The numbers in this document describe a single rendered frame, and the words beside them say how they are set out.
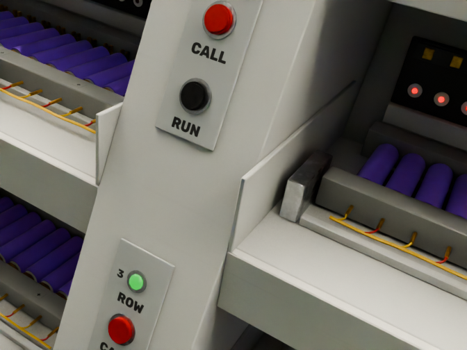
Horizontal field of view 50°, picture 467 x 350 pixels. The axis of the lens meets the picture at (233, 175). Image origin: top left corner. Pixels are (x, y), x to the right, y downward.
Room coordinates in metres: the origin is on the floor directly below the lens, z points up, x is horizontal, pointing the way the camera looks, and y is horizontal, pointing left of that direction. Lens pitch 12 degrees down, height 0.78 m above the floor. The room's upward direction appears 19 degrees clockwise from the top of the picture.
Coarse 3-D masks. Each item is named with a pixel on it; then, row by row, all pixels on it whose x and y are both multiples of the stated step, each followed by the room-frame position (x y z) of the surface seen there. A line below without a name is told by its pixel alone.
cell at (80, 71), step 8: (112, 56) 0.45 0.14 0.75; (120, 56) 0.46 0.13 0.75; (88, 64) 0.42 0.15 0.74; (96, 64) 0.43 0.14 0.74; (104, 64) 0.44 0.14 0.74; (112, 64) 0.44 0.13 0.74; (120, 64) 0.45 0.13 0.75; (72, 72) 0.41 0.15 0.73; (80, 72) 0.41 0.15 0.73; (88, 72) 0.42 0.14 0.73; (96, 72) 0.42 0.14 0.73
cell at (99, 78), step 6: (132, 60) 0.45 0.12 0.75; (120, 66) 0.43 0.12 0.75; (126, 66) 0.44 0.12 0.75; (132, 66) 0.44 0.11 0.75; (102, 72) 0.41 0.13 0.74; (108, 72) 0.42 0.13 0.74; (114, 72) 0.42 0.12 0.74; (120, 72) 0.43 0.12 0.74; (126, 72) 0.43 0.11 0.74; (84, 78) 0.40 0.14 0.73; (90, 78) 0.40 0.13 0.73; (96, 78) 0.40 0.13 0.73; (102, 78) 0.41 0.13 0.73; (108, 78) 0.41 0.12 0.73; (114, 78) 0.42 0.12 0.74; (120, 78) 0.42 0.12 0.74; (96, 84) 0.40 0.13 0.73; (102, 84) 0.40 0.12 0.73
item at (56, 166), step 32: (64, 0) 0.53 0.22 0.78; (0, 96) 0.39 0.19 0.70; (0, 128) 0.34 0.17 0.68; (32, 128) 0.35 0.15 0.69; (64, 128) 0.36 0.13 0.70; (96, 128) 0.29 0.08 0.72; (0, 160) 0.34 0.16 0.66; (32, 160) 0.32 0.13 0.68; (64, 160) 0.32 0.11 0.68; (96, 160) 0.29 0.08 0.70; (32, 192) 0.33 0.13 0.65; (64, 192) 0.32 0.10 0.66; (96, 192) 0.30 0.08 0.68
